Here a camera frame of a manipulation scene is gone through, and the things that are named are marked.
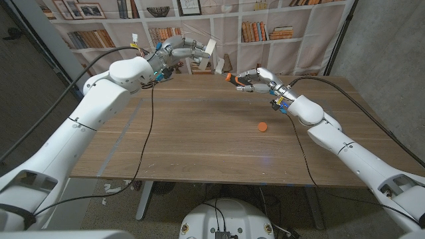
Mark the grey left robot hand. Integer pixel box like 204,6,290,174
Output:
155,35,212,69

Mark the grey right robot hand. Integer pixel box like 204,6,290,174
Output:
234,67,296,100

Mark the black orange screwdriver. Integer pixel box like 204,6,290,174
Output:
220,72,255,88

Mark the cream masking tape roll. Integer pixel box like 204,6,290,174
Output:
198,38,226,75

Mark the printed bookshelf backdrop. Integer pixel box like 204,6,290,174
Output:
35,0,358,96

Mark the black backdrop stand pole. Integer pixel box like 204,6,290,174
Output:
323,0,359,76

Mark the dark table leg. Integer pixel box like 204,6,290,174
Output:
303,185,325,230

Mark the black round object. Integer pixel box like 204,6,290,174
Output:
151,181,177,196

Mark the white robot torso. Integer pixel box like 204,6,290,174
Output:
179,198,276,239

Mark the white table leg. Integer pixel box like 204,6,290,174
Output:
135,181,154,222

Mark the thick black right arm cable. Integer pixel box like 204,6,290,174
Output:
288,76,425,169

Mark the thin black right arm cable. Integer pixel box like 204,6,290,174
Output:
284,112,424,228

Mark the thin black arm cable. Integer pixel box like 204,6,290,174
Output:
284,112,424,228
33,81,157,217

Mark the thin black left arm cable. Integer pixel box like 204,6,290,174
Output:
33,81,157,217

